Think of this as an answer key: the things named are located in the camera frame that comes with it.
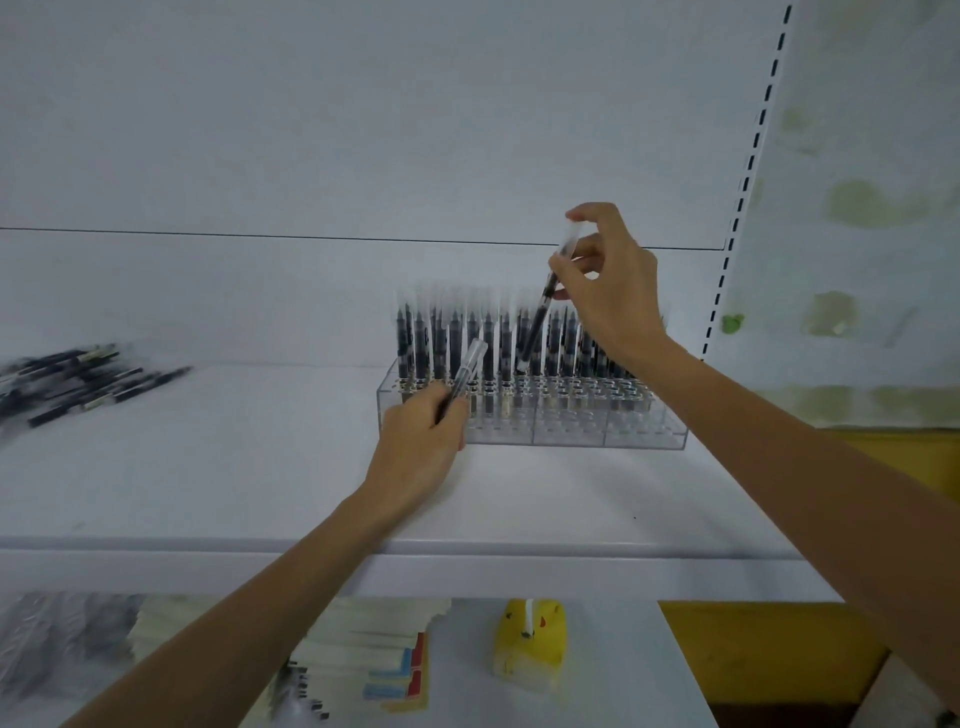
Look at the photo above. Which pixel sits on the person's right hand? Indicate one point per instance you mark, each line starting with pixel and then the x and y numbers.
pixel 619 292

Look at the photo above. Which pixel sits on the black pen with clear cap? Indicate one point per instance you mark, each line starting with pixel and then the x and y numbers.
pixel 536 319
pixel 469 367

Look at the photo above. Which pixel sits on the white slotted shelf upright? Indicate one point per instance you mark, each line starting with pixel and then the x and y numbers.
pixel 742 180

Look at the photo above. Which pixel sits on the stack of cream notebooks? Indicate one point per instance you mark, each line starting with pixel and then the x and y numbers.
pixel 345 637

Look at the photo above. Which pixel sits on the person's right forearm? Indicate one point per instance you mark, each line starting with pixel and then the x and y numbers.
pixel 810 495

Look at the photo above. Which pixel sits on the person's right thumb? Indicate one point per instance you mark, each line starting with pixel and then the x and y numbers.
pixel 566 279

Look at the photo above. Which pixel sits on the pile of grey packets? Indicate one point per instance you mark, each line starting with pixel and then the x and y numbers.
pixel 52 645

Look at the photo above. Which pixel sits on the person's left forearm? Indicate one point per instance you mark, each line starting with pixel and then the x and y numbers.
pixel 247 630

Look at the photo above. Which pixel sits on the row of standing black pens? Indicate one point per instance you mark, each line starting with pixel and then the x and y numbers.
pixel 487 337

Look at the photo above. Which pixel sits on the person's right middle finger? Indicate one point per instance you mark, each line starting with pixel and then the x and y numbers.
pixel 589 245

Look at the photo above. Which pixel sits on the yellow cartoon eraser box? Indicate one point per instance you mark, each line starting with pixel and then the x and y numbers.
pixel 529 649

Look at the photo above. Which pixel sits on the pile of loose black pens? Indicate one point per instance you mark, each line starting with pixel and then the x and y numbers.
pixel 67 386

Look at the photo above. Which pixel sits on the small green sticker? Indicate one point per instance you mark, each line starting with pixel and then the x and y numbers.
pixel 733 323

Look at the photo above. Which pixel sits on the clear acrylic pen holder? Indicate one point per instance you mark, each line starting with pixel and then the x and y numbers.
pixel 540 424

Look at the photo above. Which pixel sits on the white shelf board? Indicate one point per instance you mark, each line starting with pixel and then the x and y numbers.
pixel 225 487
pixel 622 675

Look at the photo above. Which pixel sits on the white lower shelf board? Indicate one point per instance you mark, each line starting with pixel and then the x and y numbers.
pixel 622 675

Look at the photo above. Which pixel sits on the stack of colour-tabbed paper pads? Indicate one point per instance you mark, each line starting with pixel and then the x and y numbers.
pixel 397 679

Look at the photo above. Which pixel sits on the person's left thumb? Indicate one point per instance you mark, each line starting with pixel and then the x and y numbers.
pixel 457 433

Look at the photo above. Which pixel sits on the person's left hand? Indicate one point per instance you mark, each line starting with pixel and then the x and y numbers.
pixel 409 457

